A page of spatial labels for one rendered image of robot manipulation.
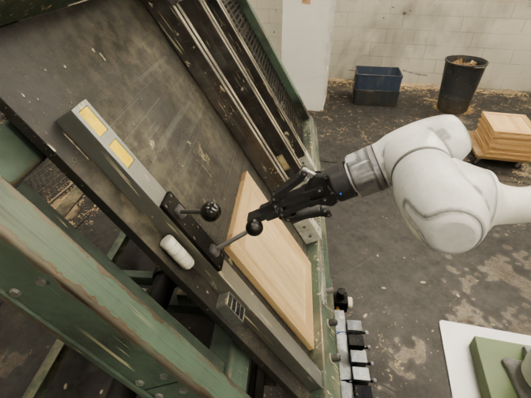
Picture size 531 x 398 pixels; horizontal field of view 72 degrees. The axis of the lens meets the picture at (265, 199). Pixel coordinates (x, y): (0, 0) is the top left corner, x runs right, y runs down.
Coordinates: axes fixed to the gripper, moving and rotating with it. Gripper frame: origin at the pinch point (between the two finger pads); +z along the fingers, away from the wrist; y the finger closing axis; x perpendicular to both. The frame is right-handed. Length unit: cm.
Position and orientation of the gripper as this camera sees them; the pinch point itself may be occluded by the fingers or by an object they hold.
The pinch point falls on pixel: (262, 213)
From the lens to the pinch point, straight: 79.3
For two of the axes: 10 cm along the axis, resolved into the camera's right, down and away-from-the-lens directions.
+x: -0.8, 5.9, -8.0
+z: -8.6, 3.6, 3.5
